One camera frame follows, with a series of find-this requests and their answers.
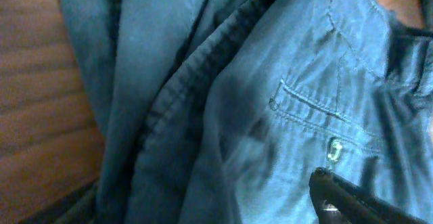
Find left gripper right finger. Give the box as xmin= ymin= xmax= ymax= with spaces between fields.
xmin=309 ymin=167 xmax=426 ymax=224

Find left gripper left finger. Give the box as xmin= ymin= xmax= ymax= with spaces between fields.
xmin=20 ymin=181 xmax=97 ymax=224

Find navy blue denim shorts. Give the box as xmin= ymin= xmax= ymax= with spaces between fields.
xmin=60 ymin=0 xmax=432 ymax=223

